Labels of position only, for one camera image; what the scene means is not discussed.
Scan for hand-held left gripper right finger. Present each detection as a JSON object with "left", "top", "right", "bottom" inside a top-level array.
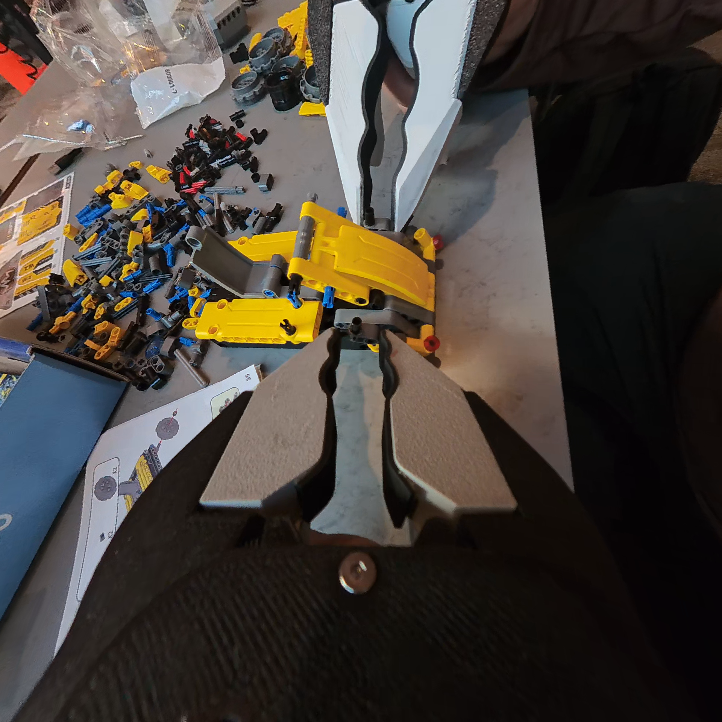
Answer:
[{"left": 379, "top": 329, "right": 519, "bottom": 530}]

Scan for person's right hand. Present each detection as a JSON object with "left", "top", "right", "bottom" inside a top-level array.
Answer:
[{"left": 384, "top": 55, "right": 419, "bottom": 112}]

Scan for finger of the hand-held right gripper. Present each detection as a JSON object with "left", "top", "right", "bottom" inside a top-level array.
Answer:
[
  {"left": 329, "top": 0, "right": 391, "bottom": 223},
  {"left": 394, "top": 0, "right": 478, "bottom": 233}
]

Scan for instruction booklet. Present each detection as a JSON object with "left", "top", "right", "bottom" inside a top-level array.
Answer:
[{"left": 53, "top": 364, "right": 263, "bottom": 655}]

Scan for pile of loose brick pieces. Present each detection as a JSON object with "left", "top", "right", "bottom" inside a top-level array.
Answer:
[{"left": 28, "top": 113, "right": 283, "bottom": 390}]

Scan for grey motor box with cable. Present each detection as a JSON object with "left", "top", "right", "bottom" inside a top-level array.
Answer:
[{"left": 194, "top": 0, "right": 252, "bottom": 52}]

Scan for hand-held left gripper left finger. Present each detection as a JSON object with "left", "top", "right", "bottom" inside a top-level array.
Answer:
[{"left": 199, "top": 328, "right": 341, "bottom": 522}]

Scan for yellow printed leaflet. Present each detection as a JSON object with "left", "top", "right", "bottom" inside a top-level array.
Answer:
[{"left": 0, "top": 172, "right": 74, "bottom": 319}]

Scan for crumpled clear plastic bags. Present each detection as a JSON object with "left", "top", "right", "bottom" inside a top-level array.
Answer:
[{"left": 0, "top": 0, "right": 226, "bottom": 161}]

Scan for person's right forearm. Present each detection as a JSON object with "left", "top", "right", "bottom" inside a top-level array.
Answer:
[{"left": 479, "top": 0, "right": 722, "bottom": 91}]

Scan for black and yellow brick assembly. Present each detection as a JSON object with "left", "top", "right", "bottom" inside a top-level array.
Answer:
[{"left": 182, "top": 226, "right": 441, "bottom": 356}]

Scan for blue cardboard box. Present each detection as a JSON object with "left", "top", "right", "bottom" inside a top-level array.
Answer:
[{"left": 0, "top": 337, "right": 130, "bottom": 621}]

